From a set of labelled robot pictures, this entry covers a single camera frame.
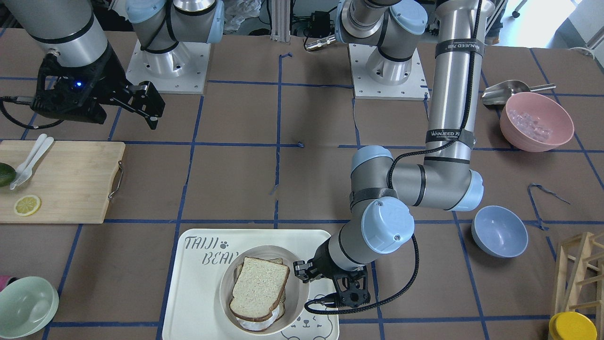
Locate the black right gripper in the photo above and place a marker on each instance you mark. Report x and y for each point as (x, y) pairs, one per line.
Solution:
(107, 71)

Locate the green bowl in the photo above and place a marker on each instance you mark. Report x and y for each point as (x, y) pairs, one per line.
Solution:
(26, 306)

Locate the white plastic fork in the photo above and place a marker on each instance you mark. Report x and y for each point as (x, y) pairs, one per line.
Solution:
(25, 170)

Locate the cream round plate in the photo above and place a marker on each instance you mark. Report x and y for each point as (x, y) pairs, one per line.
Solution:
(256, 282)

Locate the blue bowl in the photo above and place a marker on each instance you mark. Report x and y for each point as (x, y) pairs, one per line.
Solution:
(499, 232)

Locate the white plastic spoon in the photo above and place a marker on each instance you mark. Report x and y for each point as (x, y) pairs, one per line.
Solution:
(31, 154)

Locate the fried egg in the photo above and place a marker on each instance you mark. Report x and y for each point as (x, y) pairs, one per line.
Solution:
(277, 313)

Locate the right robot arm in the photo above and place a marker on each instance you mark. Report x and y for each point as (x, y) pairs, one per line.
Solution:
(73, 30)

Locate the yellow mug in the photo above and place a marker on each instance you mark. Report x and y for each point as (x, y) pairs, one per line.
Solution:
(571, 325)

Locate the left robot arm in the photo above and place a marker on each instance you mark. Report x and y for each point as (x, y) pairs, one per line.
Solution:
(439, 176)

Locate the pink bowl with ice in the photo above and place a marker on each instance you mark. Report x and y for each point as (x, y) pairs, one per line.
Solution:
(535, 123)

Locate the wooden dish rack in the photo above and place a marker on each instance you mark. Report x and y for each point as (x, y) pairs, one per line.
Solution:
(579, 263)

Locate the metal scoop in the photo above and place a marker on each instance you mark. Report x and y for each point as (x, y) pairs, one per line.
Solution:
(499, 94)

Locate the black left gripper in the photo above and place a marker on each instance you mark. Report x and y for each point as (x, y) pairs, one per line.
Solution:
(322, 261)

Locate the pink cloth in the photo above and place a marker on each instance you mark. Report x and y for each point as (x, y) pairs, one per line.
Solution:
(5, 280)

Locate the wooden cutting board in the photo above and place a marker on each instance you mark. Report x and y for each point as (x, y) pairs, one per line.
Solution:
(73, 180)

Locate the lemon slice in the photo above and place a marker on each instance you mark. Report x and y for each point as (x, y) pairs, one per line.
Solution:
(27, 205)

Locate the avocado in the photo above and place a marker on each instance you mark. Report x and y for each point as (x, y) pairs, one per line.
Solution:
(7, 174)

